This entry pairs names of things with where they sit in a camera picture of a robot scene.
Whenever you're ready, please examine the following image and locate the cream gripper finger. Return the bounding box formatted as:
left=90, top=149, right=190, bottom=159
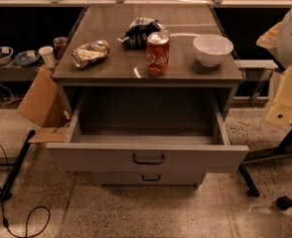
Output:
left=265, top=65, right=292, bottom=126

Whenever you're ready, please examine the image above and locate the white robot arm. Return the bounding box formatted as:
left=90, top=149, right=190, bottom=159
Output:
left=256, top=8, right=292, bottom=126

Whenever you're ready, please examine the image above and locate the blue bowl with card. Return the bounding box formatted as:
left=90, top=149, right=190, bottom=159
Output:
left=14, top=51, right=40, bottom=67

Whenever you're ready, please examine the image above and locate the crushed gold can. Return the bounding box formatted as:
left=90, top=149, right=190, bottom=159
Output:
left=72, top=40, right=110, bottom=69

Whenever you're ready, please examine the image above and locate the open top drawer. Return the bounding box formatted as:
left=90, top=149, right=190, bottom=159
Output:
left=48, top=87, right=248, bottom=174

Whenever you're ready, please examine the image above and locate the black caster foot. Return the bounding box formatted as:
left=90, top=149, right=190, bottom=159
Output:
left=276, top=196, right=292, bottom=210

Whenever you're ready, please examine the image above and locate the white paper cup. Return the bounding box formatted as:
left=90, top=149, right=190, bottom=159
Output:
left=39, top=46, right=56, bottom=67

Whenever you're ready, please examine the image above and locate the lower drawer front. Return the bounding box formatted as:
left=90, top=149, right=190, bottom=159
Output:
left=91, top=173, right=205, bottom=186

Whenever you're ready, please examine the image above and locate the brown glass jar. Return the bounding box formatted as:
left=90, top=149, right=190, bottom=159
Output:
left=53, top=37, right=68, bottom=60

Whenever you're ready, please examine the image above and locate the black floor bar left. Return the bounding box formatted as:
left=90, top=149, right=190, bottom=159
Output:
left=0, top=130, right=36, bottom=202

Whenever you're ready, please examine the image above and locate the black stand leg right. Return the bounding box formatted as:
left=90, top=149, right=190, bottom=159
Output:
left=238, top=127, right=292, bottom=197

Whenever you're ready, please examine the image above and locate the red soda can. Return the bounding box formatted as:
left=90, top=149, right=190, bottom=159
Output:
left=146, top=32, right=170, bottom=75

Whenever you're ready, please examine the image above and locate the white bowl with card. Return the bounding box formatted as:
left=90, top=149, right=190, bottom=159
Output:
left=0, top=47, right=14, bottom=65

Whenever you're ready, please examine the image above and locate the grey drawer cabinet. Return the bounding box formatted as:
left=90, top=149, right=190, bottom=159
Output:
left=48, top=4, right=247, bottom=185

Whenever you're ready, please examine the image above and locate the cardboard box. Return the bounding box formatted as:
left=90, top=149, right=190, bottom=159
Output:
left=18, top=65, right=69, bottom=144

